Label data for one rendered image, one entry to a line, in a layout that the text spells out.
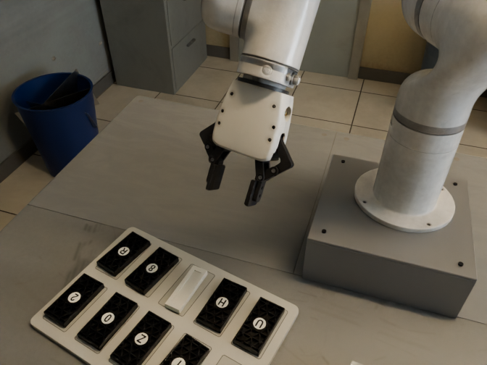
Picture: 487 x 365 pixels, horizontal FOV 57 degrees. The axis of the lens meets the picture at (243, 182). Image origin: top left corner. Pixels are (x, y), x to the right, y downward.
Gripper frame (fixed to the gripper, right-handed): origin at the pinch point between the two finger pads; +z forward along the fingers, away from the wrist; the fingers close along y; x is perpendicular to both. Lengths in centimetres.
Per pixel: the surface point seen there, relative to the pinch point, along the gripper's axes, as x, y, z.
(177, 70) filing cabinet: -208, 159, -15
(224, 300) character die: -10.7, 0.4, 22.6
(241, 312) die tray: -11.5, -3.2, 23.5
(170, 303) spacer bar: -6.2, 8.3, 25.5
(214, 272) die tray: -15.6, 5.8, 20.8
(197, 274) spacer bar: -12.7, 7.8, 21.5
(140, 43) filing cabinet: -186, 179, -24
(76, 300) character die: 0.6, 23.2, 30.0
